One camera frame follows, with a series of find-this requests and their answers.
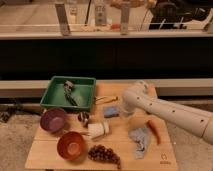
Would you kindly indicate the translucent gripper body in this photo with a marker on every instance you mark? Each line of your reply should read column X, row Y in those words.
column 126, row 110

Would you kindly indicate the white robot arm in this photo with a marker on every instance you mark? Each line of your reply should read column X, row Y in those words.
column 196, row 121

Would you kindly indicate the white cylindrical cup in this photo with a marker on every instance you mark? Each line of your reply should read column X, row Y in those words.
column 98, row 129

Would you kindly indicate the small metal cup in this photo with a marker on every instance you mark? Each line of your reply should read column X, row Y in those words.
column 83, row 117

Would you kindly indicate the blue sponge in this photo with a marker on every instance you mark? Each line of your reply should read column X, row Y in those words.
column 110, row 111

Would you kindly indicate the orange carrot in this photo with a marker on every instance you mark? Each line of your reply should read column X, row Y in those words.
column 155, row 131

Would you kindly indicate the grey blue cloth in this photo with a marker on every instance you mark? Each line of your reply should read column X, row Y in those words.
column 141, row 137

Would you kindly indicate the wooden board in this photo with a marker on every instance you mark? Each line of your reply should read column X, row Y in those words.
column 159, row 157

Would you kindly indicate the dark grape bunch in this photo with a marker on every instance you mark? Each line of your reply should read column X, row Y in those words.
column 100, row 153

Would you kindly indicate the dark object in tray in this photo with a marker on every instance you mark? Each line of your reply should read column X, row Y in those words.
column 67, row 92

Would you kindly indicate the green plastic tray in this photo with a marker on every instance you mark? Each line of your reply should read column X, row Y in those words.
column 72, row 93

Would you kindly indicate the orange bowl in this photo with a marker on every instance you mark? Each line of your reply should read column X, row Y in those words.
column 71, row 145

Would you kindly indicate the purple bowl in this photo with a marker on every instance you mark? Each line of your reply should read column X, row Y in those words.
column 53, row 119

